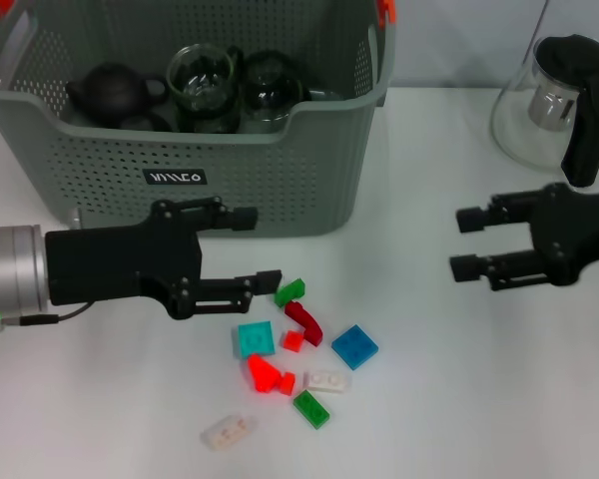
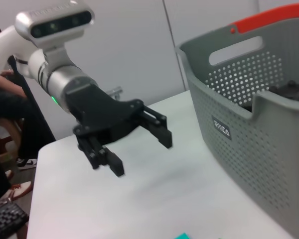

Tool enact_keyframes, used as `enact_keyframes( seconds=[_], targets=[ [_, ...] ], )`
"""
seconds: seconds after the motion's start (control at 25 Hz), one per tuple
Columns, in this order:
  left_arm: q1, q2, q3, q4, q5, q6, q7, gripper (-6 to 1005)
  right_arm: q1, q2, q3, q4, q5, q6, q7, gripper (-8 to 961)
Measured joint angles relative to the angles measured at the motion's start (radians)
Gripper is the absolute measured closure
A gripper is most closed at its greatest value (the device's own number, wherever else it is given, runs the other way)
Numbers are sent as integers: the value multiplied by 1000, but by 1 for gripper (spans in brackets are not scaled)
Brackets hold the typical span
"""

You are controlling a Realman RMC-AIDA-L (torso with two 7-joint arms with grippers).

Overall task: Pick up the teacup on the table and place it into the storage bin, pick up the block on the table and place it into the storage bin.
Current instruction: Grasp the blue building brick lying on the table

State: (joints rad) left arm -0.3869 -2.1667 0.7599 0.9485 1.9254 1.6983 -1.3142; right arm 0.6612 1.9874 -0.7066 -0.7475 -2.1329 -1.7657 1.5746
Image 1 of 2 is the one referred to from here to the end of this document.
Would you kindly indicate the blue square building plate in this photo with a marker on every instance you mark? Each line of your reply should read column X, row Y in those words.
column 354, row 346

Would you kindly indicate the white two-stud brick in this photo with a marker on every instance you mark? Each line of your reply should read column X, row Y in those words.
column 327, row 381

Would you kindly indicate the dark red curved brick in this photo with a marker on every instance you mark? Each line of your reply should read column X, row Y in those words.
column 307, row 327

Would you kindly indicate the bright red slope brick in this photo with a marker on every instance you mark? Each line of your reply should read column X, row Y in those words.
column 262, row 371

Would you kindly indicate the green flat building plate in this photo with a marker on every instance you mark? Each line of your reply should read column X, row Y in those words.
column 310, row 409

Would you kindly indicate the grey perforated storage bin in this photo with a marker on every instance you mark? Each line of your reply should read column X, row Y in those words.
column 259, row 189

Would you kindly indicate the small green building brick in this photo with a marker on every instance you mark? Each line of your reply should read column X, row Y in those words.
column 288, row 293

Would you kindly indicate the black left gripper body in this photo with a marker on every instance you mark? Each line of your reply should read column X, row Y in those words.
column 120, row 264

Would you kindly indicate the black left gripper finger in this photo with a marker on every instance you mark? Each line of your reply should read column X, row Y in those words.
column 219, row 217
column 229, row 292

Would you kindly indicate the small orange-red square brick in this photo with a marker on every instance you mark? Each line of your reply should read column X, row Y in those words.
column 292, row 341

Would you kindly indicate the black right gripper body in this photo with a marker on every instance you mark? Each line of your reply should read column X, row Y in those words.
column 574, row 229

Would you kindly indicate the black clay teapot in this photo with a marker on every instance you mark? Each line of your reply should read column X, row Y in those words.
column 110, row 95

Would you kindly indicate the translucent white building brick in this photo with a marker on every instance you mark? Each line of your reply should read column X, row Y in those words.
column 228, row 431

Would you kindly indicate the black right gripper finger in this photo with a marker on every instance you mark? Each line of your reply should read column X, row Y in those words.
column 509, row 269
column 499, row 212

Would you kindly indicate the small bright red brick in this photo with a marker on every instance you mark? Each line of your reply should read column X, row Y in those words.
column 286, row 384

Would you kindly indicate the teal square building plate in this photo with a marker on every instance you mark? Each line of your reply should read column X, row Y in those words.
column 254, row 339

